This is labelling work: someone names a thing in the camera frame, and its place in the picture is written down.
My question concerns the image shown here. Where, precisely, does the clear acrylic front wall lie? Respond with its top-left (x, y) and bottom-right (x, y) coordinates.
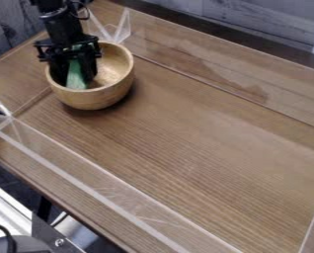
top-left (0, 103), bottom-right (244, 253)

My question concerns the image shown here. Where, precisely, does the grey metal bracket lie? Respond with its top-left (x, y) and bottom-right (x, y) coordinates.
top-left (33, 214), bottom-right (86, 253)

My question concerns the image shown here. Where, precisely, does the black cable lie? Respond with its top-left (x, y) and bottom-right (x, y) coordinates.
top-left (0, 222), bottom-right (19, 253)

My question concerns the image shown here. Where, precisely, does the clear acrylic corner bracket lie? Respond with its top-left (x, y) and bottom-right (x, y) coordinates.
top-left (85, 9), bottom-right (131, 43)

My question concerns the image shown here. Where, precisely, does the brown wooden bowl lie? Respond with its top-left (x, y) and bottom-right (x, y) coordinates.
top-left (46, 41), bottom-right (135, 111)

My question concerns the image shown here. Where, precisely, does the green rectangular block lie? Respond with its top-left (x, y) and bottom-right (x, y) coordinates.
top-left (65, 43), bottom-right (89, 91)

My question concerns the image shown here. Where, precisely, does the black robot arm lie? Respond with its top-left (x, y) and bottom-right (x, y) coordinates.
top-left (30, 0), bottom-right (102, 90)

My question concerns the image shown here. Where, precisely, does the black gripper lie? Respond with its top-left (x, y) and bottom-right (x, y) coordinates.
top-left (34, 35), bottom-right (102, 86)

